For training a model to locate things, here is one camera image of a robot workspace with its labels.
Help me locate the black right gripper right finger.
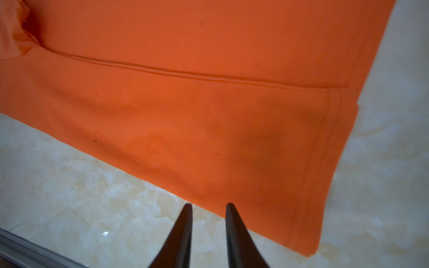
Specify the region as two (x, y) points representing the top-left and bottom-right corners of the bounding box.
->
(225, 203), (269, 268)

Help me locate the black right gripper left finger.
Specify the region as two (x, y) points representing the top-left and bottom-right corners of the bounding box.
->
(149, 203), (193, 268)

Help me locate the orange t-shirt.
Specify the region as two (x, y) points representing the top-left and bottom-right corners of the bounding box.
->
(1, 1), (395, 256)

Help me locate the front aluminium rail frame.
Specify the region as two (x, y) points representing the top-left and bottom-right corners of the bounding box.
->
(1, 229), (87, 268)

